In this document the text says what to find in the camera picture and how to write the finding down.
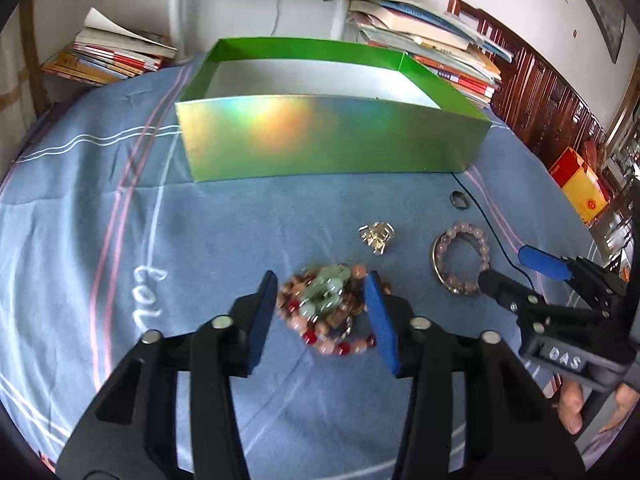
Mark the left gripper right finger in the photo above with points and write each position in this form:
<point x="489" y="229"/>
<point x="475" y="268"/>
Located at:
<point x="511" y="430"/>

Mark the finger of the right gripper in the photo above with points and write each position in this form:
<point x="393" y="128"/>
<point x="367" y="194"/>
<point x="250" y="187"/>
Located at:
<point x="580" y="270"/>
<point x="517" y="298"/>

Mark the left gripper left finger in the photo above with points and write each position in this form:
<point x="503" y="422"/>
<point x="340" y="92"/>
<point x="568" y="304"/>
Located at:
<point x="129" y="429"/>

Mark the silver bangle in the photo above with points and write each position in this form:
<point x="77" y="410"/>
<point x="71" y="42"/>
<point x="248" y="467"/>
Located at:
<point x="454" y="284"/>

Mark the gold crystal brooch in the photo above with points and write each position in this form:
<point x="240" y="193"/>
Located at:
<point x="377" y="236"/>

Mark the person's right hand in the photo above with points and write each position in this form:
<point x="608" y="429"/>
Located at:
<point x="572" y="400"/>

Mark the yellow red bag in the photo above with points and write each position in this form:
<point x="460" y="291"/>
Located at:
<point x="580" y="184"/>

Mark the red wooden headboard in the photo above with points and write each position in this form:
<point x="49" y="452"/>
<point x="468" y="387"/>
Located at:
<point x="539" y="105"/>

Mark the blue striped bedsheet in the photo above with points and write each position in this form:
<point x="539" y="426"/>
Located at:
<point x="104" y="235"/>

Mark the right stack of books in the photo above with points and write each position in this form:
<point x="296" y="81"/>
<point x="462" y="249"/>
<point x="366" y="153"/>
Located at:
<point x="441" y="42"/>

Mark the stack of books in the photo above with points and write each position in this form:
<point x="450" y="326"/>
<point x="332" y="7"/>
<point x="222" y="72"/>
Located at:
<point x="103" y="52"/>
<point x="441" y="42"/>

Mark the green holographic box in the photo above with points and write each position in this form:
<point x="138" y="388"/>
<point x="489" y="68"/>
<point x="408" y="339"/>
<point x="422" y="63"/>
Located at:
<point x="274" y="107"/>

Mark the left stack of books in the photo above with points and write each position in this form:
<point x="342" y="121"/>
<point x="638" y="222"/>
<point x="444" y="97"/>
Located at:
<point x="103" y="52"/>

